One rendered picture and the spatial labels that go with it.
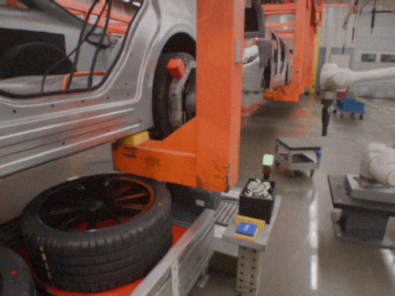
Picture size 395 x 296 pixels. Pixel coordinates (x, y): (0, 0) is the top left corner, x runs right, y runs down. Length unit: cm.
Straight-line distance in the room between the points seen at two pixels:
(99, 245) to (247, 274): 69
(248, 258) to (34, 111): 105
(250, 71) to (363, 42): 1113
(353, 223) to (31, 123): 189
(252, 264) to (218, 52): 93
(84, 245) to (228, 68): 85
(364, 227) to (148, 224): 146
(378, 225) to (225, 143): 127
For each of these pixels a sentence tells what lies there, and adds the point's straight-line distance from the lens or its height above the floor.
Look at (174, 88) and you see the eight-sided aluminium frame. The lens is 155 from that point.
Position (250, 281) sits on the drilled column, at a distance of 134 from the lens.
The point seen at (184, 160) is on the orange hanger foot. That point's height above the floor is 65.
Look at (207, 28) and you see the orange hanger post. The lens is 112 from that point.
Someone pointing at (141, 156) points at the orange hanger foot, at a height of 63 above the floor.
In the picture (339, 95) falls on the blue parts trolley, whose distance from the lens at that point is 1084.
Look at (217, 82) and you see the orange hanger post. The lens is 109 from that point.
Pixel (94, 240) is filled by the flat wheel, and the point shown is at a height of 50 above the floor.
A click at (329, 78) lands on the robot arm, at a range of 155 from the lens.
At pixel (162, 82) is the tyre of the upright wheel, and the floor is 99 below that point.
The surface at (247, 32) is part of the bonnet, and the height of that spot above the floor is 176.
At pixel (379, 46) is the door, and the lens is 1510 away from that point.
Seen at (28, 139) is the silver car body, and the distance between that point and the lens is 99.
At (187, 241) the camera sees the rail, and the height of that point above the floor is 39.
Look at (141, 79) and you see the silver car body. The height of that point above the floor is 102.
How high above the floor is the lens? 106
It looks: 17 degrees down
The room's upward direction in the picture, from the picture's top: straight up
